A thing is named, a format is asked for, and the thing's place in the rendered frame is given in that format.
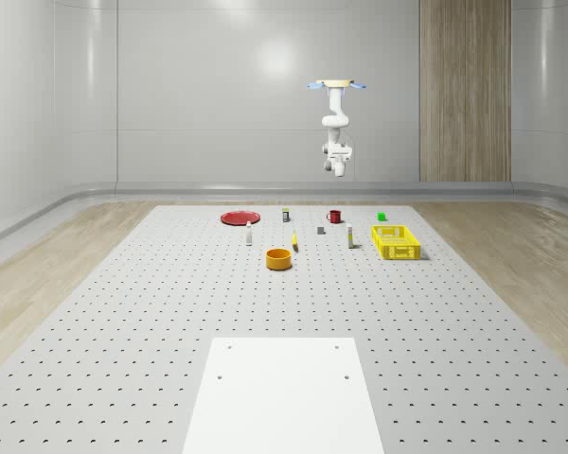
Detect drone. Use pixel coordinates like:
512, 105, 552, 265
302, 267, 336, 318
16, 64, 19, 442
306, 79, 367, 92

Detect yellow bowl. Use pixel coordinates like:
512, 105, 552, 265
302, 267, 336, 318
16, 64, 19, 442
265, 248, 293, 272

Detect yellow basket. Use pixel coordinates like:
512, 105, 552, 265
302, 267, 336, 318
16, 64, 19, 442
370, 224, 422, 261

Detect red plate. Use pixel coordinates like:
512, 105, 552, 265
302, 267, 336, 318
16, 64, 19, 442
220, 210, 262, 228

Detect white board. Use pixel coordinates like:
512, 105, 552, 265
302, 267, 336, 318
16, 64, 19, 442
181, 336, 386, 454

